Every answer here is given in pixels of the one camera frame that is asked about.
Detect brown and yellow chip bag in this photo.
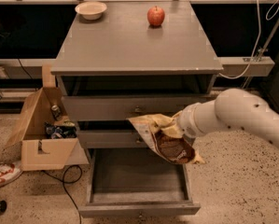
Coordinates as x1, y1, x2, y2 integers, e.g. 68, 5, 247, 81
129, 112, 205, 164

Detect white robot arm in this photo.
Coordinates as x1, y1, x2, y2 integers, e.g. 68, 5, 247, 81
176, 89, 279, 149

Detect grey middle drawer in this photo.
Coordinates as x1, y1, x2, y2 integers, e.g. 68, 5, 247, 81
77, 130, 147, 148

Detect grey drawer cabinet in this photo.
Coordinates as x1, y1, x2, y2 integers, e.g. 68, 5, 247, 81
50, 0, 224, 161

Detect grey top drawer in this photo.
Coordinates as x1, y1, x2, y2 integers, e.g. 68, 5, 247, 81
62, 95, 212, 121

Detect grey open bottom drawer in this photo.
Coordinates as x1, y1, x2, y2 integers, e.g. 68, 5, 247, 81
78, 148, 201, 217

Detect blue snack bag in box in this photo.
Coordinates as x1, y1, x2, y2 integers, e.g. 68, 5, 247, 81
45, 120, 77, 139

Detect metal can in box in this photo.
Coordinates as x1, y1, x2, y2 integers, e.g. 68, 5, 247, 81
51, 105, 63, 120

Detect red apple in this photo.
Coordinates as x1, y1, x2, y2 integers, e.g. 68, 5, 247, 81
147, 6, 165, 27

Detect open cardboard box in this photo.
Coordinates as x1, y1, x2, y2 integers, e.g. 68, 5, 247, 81
6, 64, 84, 171

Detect white bowl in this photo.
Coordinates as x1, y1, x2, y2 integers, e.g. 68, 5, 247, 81
75, 1, 107, 21

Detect red and white sneaker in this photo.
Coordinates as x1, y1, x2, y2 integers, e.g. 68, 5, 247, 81
0, 161, 22, 188

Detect black floor cable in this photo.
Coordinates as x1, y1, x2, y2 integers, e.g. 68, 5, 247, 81
41, 164, 84, 224

